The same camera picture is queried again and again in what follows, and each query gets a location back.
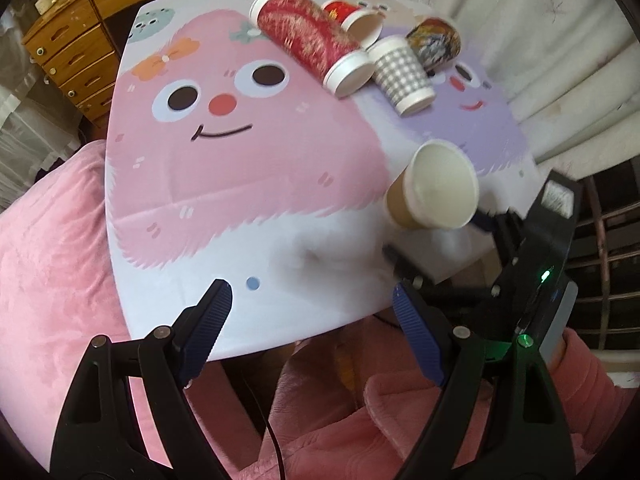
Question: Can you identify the wooden dresser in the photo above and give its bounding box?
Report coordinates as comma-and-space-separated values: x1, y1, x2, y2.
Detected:
22, 0, 332, 127

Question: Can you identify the brown paper cup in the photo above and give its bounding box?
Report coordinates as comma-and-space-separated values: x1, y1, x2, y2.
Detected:
385, 138, 480, 231

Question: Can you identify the pink fleece blanket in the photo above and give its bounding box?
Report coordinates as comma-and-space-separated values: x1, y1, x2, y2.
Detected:
0, 139, 173, 467

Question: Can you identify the person's right forearm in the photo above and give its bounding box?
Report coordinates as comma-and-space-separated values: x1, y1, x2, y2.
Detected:
542, 327, 640, 480

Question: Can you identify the small red paper cup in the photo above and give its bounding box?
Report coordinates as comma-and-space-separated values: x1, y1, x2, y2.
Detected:
321, 0, 384, 49

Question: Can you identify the printed cartoon tablecloth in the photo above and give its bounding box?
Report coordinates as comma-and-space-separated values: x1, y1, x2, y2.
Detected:
104, 0, 547, 362

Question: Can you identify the dark patterned paper cup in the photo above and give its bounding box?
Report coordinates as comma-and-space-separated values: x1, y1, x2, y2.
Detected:
405, 16, 461, 74

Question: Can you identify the dark metal rack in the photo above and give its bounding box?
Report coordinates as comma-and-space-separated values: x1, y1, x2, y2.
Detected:
569, 154, 640, 363

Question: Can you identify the tall red patterned paper cup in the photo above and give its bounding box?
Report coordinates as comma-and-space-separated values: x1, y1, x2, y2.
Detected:
249, 0, 374, 99

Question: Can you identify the grey checkered paper cup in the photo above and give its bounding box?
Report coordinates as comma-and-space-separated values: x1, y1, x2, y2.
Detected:
368, 35, 436, 117

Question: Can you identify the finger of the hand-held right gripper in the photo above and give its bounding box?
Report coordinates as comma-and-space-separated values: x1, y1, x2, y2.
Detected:
471, 207, 527, 272
382, 244, 495, 329

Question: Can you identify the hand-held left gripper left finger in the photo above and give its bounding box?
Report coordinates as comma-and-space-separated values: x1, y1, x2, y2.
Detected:
50, 279, 235, 480

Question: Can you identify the white lace cloth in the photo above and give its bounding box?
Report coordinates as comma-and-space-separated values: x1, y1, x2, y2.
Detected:
0, 0, 85, 213

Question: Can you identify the white curtain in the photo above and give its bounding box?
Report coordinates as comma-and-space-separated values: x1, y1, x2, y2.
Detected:
327, 0, 640, 173

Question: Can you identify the person's pink fleece clothing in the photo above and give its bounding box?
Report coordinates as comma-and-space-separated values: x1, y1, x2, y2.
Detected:
234, 310, 507, 480

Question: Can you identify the black cable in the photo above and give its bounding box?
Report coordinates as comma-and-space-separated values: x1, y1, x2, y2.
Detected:
239, 369, 287, 480

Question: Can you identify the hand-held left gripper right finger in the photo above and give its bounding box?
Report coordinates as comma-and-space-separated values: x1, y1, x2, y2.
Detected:
392, 282, 576, 480

